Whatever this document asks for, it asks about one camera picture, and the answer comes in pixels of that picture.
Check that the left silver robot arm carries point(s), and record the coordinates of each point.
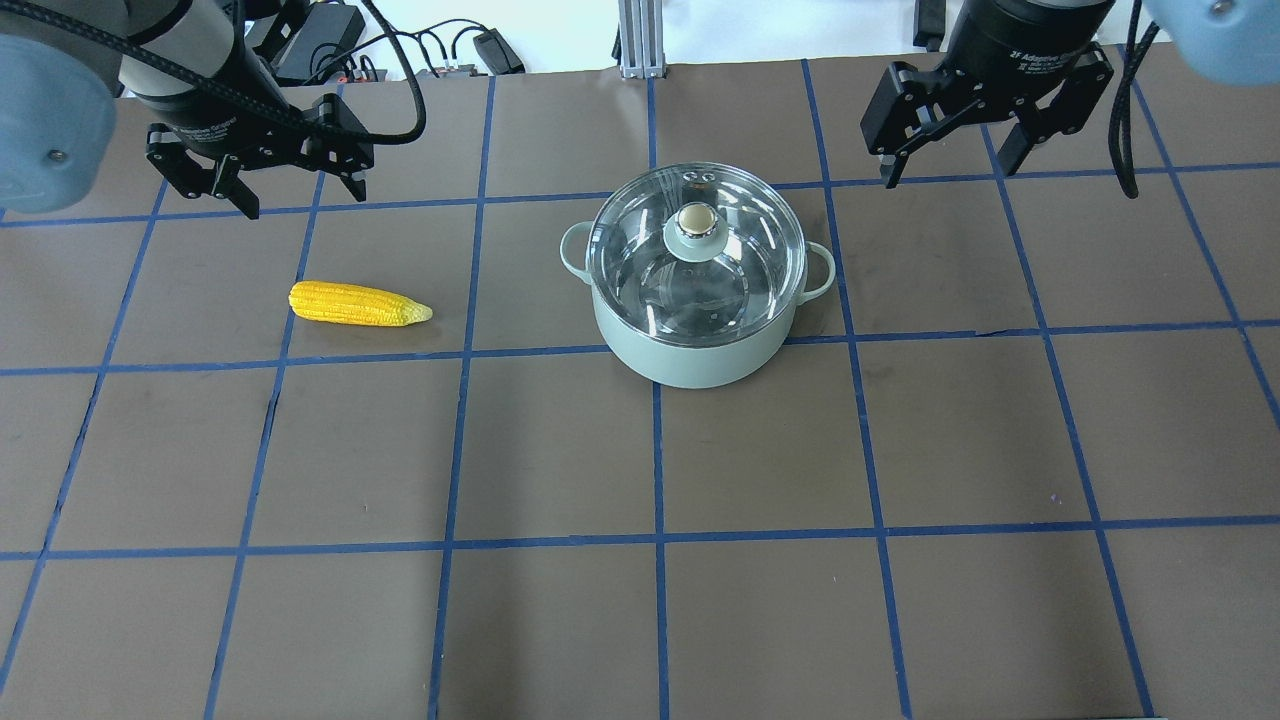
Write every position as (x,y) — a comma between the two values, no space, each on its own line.
(59,91)

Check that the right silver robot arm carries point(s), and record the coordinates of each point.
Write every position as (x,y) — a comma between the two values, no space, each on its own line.
(1230,42)

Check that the black power adapter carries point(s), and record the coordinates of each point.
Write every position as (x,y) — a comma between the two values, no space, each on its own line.
(308,38)

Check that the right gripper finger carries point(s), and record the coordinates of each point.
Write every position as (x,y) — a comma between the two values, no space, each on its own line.
(1072,106)
(912,107)

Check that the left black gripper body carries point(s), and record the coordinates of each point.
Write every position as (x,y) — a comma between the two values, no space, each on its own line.
(222,108)

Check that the yellow corn cob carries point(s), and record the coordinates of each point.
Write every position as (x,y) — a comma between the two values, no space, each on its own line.
(352,304)

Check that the aluminium frame post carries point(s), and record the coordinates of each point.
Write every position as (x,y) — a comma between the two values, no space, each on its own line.
(640,43)

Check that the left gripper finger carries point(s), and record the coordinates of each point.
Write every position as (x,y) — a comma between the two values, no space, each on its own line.
(344,158)
(170,157)

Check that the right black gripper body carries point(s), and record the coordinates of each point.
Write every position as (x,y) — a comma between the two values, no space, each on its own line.
(1010,45)

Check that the pale green electric pot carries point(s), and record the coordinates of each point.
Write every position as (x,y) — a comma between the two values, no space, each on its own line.
(695,368)

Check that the glass pot lid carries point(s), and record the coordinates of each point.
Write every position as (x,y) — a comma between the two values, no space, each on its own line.
(696,255)

